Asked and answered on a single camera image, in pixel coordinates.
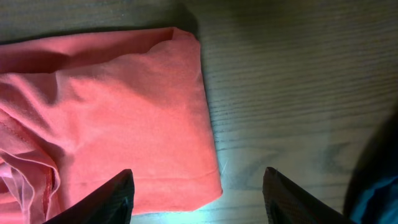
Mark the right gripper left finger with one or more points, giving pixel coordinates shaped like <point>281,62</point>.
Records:
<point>112,203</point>

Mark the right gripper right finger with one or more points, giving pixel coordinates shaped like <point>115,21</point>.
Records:
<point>288,203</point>

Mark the red printed t-shirt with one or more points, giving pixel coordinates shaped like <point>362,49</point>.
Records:
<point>78,109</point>

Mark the navy blue garment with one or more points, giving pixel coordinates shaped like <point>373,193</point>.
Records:
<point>372,193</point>

